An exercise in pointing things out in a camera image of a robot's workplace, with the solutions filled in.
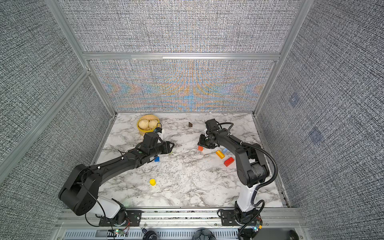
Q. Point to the aluminium front rail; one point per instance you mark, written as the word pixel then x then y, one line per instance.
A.
pixel 185 218

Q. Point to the right cream bun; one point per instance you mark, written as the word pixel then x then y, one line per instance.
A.
pixel 153 123

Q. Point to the left cream bun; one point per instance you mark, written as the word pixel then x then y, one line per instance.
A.
pixel 143 124

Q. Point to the white alarm clock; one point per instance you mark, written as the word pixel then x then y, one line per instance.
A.
pixel 130 149

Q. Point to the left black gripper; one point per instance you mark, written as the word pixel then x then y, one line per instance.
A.
pixel 167 149

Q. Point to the cream bun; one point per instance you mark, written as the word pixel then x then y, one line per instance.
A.
pixel 153 123
pixel 143 124

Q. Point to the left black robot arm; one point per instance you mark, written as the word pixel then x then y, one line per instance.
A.
pixel 80 192

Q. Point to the yellow bamboo steamer basket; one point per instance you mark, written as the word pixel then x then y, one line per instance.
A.
pixel 149 117

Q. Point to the yellow orange supermarket block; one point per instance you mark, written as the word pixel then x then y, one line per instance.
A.
pixel 220 154

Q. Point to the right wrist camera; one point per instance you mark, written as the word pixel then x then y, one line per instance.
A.
pixel 211 126

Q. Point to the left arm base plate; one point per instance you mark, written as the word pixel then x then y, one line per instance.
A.
pixel 132 218

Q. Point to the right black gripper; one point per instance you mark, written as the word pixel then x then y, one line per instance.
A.
pixel 201 142

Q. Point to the red rectangular block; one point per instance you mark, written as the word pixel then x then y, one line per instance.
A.
pixel 229 161

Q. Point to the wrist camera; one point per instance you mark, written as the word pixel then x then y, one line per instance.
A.
pixel 158 130
pixel 211 126

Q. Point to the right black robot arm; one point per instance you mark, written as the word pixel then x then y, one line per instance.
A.
pixel 251 165

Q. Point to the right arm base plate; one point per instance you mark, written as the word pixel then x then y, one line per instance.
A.
pixel 228 217

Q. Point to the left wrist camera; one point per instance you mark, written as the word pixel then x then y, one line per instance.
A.
pixel 158 130

